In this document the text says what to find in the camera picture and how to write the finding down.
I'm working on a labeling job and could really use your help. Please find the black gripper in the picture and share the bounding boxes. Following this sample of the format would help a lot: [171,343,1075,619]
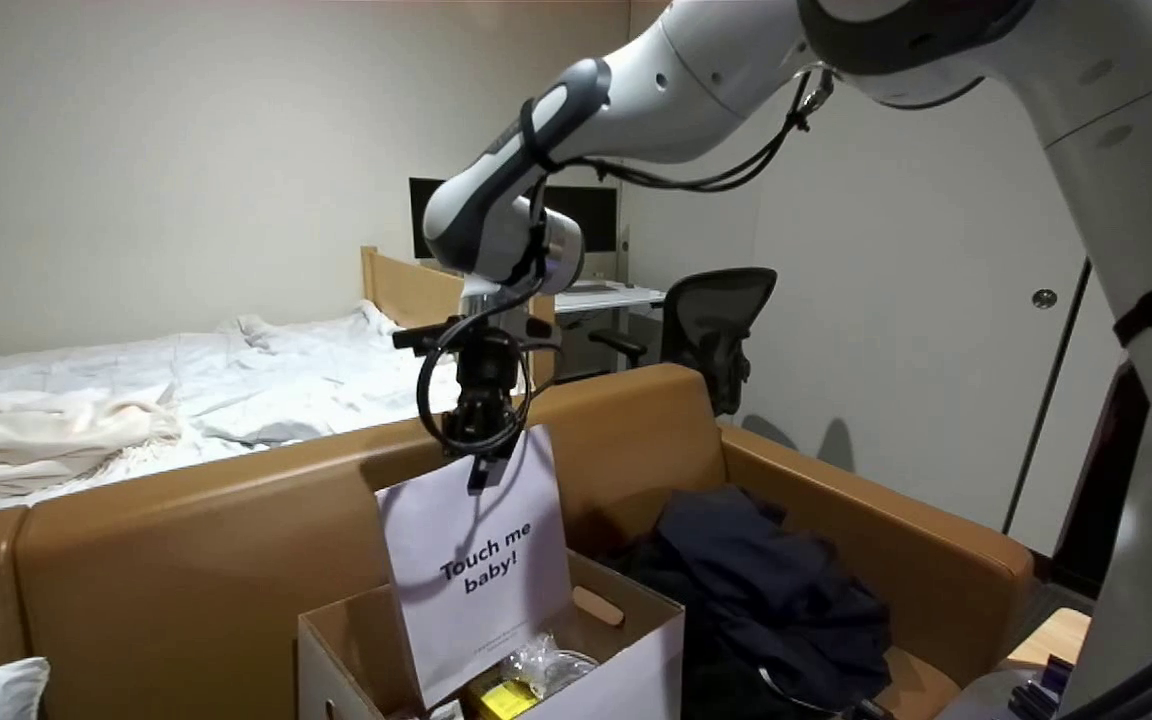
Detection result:
[454,331,536,496]

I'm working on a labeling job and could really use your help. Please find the white paper bag with text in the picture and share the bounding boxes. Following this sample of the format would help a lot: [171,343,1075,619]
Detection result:
[374,424,575,713]

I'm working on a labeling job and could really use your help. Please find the black jersey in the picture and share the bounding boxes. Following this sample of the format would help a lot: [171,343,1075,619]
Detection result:
[630,483,897,720]

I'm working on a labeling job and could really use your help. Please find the cardboard box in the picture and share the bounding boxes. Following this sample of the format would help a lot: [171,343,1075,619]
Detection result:
[293,550,691,720]

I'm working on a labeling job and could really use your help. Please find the white desk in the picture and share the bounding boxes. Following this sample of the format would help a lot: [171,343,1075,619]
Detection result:
[462,277,674,325]

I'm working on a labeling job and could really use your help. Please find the clear plastic packaging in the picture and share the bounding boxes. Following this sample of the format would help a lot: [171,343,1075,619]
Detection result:
[509,637,602,701]

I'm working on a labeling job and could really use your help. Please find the yellow package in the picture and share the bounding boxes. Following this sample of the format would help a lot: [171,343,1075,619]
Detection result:
[474,671,540,720]

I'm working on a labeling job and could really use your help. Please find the black office chair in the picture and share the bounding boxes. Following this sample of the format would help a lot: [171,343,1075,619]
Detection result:
[586,263,783,420]

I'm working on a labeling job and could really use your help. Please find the bed with white sheets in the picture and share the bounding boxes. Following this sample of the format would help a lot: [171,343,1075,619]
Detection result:
[0,300,435,526]

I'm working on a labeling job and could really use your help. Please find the white door with knob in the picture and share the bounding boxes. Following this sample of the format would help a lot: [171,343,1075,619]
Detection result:
[788,76,1096,540]

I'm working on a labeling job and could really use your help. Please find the light wooden table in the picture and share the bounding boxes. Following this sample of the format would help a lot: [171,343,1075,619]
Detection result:
[999,602,1096,671]

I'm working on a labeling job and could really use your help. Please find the wooden bed frame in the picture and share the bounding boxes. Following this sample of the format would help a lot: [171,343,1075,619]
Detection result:
[356,245,565,392]

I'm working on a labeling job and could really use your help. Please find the black wall screen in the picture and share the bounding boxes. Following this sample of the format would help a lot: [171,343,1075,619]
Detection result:
[403,173,630,263]

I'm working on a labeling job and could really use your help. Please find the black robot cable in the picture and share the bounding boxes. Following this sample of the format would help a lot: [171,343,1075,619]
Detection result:
[411,62,840,464]

